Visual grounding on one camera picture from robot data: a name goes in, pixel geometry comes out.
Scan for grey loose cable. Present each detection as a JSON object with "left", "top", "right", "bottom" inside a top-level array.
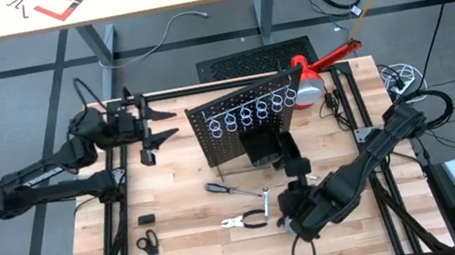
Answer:
[{"left": 92, "top": 6, "right": 216, "bottom": 74}]

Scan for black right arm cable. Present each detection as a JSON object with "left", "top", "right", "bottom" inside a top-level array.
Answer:
[{"left": 288, "top": 231, "right": 318, "bottom": 255}]

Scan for black lamp power cable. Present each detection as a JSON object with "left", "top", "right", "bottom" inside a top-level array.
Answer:
[{"left": 314, "top": 88, "right": 352, "bottom": 136}]

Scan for red and white paper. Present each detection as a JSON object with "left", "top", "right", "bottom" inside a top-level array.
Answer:
[{"left": 31, "top": 0, "right": 108, "bottom": 27}]

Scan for thick black cable loop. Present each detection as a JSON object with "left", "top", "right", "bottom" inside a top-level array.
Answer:
[{"left": 401, "top": 84, "right": 455, "bottom": 134}]

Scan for small black block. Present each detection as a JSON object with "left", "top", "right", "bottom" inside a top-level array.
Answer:
[{"left": 136, "top": 212, "right": 157, "bottom": 228}]

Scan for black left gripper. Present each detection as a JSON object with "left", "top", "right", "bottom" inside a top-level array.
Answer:
[{"left": 100, "top": 79, "right": 185, "bottom": 174}]

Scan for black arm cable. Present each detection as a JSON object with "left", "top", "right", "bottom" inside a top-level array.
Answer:
[
  {"left": 288, "top": 231, "right": 318, "bottom": 255},
  {"left": 70, "top": 73, "right": 109, "bottom": 119}
]

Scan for pliers with black handles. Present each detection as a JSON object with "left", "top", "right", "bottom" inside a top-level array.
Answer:
[{"left": 218, "top": 207, "right": 270, "bottom": 235}]

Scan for small black plastic bin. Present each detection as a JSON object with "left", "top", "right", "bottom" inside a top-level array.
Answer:
[{"left": 268, "top": 129, "right": 305, "bottom": 171}]

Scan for grey handled screwdriver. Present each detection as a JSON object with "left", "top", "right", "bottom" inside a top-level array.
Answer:
[{"left": 203, "top": 173, "right": 265, "bottom": 207}]

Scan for white power strip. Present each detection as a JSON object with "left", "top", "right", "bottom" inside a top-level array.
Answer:
[{"left": 387, "top": 76, "right": 413, "bottom": 98}]

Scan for black metal peg board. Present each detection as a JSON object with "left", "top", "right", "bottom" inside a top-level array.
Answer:
[{"left": 180, "top": 63, "right": 319, "bottom": 172}]

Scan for red desk lamp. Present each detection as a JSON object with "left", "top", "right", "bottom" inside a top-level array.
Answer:
[{"left": 283, "top": 38, "right": 372, "bottom": 112}]

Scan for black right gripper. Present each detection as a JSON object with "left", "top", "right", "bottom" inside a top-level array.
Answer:
[{"left": 266, "top": 153, "right": 334, "bottom": 247}]

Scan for silver wire peg hook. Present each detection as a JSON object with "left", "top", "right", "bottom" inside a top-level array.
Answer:
[
  {"left": 237, "top": 104, "right": 255, "bottom": 128},
  {"left": 206, "top": 118, "right": 225, "bottom": 141},
  {"left": 268, "top": 90, "right": 286, "bottom": 114},
  {"left": 253, "top": 98, "right": 270, "bottom": 122},
  {"left": 281, "top": 84, "right": 300, "bottom": 109},
  {"left": 221, "top": 111, "right": 239, "bottom": 134}
]

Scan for large black plastic bin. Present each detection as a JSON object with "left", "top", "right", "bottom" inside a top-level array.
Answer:
[{"left": 238, "top": 126, "right": 283, "bottom": 170}]

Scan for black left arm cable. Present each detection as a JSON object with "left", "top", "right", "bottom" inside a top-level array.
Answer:
[{"left": 70, "top": 73, "right": 109, "bottom": 119}]

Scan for white cable coil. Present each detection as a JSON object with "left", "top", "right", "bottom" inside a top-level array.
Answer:
[{"left": 376, "top": 58, "right": 427, "bottom": 98}]

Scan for black perforated metal panel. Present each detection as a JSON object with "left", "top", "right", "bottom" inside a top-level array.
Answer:
[{"left": 193, "top": 33, "right": 321, "bottom": 85}]

